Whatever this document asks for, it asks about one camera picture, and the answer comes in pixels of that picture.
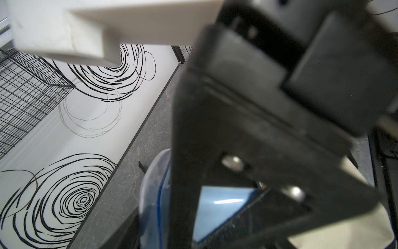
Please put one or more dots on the black wire basket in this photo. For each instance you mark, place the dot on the black wire basket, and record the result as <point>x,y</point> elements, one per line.
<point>30,89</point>

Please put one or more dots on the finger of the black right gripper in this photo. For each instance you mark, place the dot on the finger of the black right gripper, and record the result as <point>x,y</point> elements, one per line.
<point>242,155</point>

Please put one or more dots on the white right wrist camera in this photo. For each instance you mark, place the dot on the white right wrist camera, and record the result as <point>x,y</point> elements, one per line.
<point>91,32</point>

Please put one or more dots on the cream canvas backpack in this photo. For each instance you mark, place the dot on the cream canvas backpack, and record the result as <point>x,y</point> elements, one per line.
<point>371,230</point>

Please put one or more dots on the light blue pencil sharpener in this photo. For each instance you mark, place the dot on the light blue pencil sharpener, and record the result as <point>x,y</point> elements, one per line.
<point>216,205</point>

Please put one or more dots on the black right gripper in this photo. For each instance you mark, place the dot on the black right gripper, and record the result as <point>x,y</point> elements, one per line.
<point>273,73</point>

